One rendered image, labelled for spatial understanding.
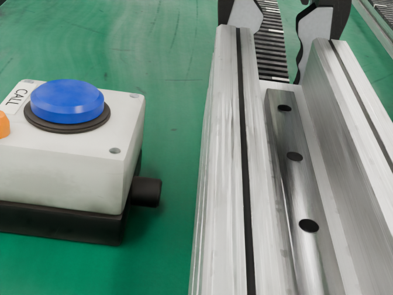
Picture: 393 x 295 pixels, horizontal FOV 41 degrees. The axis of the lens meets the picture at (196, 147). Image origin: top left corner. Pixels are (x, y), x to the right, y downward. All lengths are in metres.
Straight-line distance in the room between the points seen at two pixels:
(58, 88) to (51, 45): 0.26
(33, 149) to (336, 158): 0.16
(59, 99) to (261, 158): 0.12
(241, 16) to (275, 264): 0.28
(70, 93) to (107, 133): 0.03
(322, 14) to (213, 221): 0.27
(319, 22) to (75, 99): 0.22
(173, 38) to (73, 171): 0.36
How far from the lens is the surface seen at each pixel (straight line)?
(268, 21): 0.61
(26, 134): 0.29
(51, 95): 0.30
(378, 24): 0.77
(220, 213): 0.20
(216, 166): 0.22
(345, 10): 0.44
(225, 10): 0.43
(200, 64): 0.54
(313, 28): 0.44
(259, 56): 0.52
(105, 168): 0.27
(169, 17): 0.68
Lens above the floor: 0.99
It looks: 31 degrees down
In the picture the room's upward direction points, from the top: 8 degrees clockwise
